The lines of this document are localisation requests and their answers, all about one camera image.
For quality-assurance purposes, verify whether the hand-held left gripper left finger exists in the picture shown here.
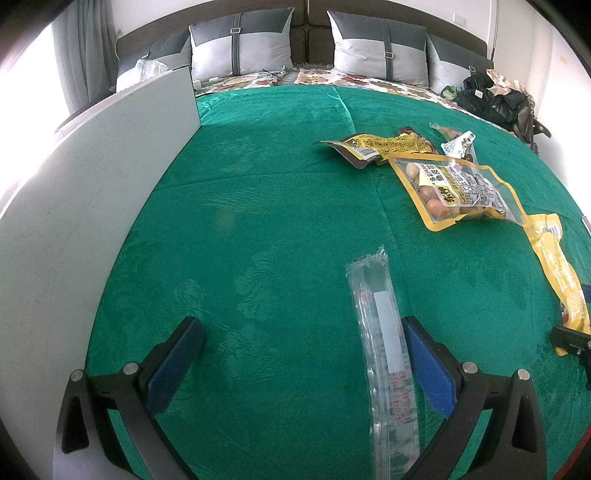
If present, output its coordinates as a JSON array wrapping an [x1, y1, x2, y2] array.
[[55, 316, 206, 480]]

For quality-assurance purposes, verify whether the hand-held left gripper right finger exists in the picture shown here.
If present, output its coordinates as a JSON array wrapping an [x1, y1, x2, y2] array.
[[401, 315, 548, 480]]

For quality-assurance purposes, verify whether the long yellow snack packet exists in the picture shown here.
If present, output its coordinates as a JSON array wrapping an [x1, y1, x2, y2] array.
[[526, 213, 591, 357]]

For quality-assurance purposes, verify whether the long clear snack packet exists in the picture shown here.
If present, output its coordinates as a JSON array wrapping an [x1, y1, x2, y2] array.
[[346, 246, 421, 480]]

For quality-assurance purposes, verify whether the yellow-edged clear nut pouch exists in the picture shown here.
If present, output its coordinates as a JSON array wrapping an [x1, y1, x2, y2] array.
[[388, 154, 529, 232]]

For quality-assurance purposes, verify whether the white rectangular box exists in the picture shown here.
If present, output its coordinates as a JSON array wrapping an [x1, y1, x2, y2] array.
[[0, 66, 202, 480]]

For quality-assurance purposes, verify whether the white squirrel print snack packet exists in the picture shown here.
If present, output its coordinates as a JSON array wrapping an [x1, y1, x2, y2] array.
[[441, 131, 477, 162]]

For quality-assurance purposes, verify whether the pale green snack packet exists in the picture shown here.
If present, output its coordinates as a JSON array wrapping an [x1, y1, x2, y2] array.
[[429, 121, 462, 140]]

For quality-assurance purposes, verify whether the yellow brown snack packet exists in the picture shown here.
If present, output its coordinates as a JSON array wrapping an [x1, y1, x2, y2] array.
[[313, 127, 437, 168]]

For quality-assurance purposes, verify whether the grey brown backpack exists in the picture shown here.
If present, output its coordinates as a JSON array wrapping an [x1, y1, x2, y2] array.
[[508, 90, 552, 155]]

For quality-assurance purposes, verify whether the green blanket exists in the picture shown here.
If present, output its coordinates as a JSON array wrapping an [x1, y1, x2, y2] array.
[[83, 85, 591, 480]]

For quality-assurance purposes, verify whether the black plastic bag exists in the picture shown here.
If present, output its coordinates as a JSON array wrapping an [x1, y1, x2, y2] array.
[[455, 74, 513, 125]]

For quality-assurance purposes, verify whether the beige crumpled paper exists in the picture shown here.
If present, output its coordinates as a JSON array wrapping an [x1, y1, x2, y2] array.
[[486, 69, 527, 95]]

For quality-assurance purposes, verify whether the grey two-tone pillow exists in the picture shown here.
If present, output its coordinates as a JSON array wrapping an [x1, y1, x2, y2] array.
[[115, 30, 192, 90], [426, 33, 495, 95], [188, 7, 295, 84], [326, 10, 428, 86]]

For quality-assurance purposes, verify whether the clear plastic bag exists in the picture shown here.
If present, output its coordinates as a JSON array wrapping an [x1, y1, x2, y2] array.
[[134, 58, 169, 81]]

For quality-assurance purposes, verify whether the grey curtain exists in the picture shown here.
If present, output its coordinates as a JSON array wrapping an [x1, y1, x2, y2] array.
[[53, 0, 118, 112]]

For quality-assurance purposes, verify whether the brown padded headboard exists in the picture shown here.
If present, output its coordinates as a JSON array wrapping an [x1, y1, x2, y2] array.
[[115, 0, 490, 70]]

